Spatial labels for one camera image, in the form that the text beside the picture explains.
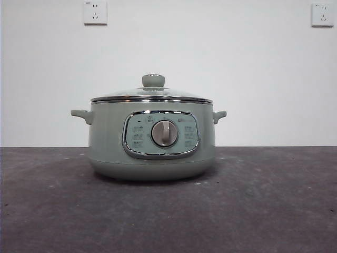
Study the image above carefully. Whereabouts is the white wall socket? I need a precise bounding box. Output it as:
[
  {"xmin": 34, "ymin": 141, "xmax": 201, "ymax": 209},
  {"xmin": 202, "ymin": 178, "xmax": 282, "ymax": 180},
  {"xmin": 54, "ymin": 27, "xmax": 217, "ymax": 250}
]
[
  {"xmin": 311, "ymin": 3, "xmax": 334, "ymax": 28},
  {"xmin": 84, "ymin": 0, "xmax": 108, "ymax": 26}
]

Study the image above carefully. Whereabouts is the glass lid with green knob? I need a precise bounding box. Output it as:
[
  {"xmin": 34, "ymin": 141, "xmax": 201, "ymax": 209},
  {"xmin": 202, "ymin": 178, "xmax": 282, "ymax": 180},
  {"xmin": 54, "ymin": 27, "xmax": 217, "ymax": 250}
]
[{"xmin": 91, "ymin": 74, "xmax": 213, "ymax": 103}]

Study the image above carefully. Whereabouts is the green electric cooking pot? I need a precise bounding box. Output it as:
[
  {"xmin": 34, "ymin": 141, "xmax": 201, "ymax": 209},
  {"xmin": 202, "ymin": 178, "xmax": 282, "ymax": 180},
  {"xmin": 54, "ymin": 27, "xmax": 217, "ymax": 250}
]
[{"xmin": 70, "ymin": 99, "xmax": 227, "ymax": 181}]

